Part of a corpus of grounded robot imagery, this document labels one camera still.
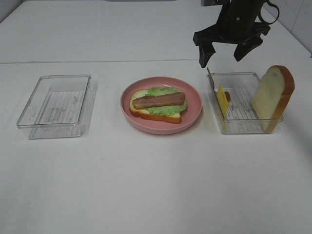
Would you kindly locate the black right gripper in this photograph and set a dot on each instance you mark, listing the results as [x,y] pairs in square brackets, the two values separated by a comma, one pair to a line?
[236,24]

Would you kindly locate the bacon strip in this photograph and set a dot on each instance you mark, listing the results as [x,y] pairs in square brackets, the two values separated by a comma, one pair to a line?
[228,95]
[158,101]

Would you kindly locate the green lettuce leaf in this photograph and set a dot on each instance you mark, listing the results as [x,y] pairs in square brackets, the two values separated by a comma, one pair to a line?
[168,110]

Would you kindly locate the white bread slice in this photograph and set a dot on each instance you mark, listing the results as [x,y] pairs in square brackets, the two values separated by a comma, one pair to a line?
[144,114]

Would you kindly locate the clear right plastic container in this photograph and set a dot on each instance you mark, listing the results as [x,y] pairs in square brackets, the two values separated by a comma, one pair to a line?
[241,118]

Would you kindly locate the clear plastic container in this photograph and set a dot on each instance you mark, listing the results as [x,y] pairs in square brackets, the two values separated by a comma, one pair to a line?
[241,118]
[60,106]

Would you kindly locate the yellow cheese slice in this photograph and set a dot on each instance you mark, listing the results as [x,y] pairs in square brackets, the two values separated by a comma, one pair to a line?
[224,105]

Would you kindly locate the upright bread slice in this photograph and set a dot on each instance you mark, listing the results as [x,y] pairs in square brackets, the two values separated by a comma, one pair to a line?
[272,96]

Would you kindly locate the pink round plate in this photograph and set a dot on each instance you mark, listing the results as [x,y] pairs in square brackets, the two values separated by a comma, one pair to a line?
[188,117]

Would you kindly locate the clear left plastic container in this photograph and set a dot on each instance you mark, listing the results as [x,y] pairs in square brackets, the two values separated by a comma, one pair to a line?
[60,106]

